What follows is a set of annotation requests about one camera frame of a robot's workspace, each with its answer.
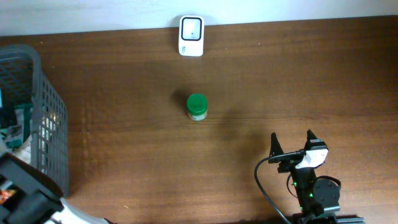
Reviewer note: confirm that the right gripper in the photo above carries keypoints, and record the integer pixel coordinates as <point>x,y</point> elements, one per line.
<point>288,163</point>

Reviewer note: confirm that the green lid jar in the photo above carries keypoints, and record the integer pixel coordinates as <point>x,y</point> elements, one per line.
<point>197,107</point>

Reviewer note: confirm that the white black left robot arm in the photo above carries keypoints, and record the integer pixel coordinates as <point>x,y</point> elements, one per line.
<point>29,197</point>

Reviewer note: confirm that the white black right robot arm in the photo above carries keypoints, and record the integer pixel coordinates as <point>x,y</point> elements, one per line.
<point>318,196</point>

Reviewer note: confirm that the white barcode scanner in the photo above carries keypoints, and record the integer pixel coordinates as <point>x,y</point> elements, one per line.
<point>191,36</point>

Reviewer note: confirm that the grey plastic basket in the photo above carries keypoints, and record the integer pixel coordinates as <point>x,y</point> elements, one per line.
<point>23,83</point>

